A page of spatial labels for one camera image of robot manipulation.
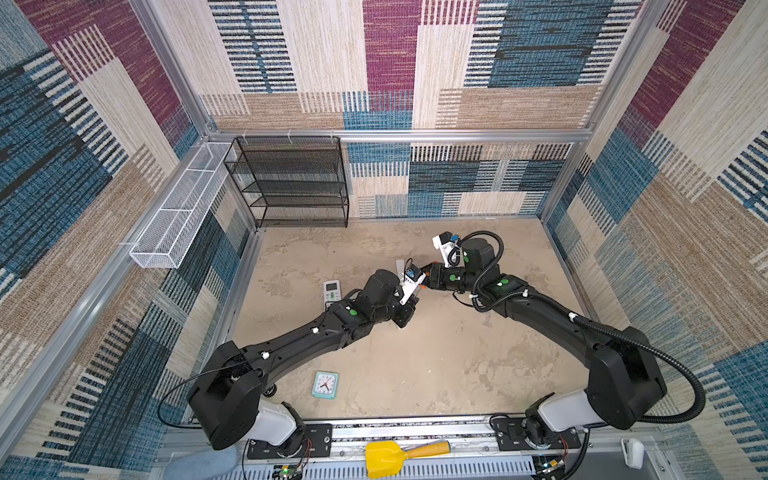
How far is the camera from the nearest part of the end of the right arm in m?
0.71

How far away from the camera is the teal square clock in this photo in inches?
31.8

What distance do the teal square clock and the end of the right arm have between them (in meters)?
0.37
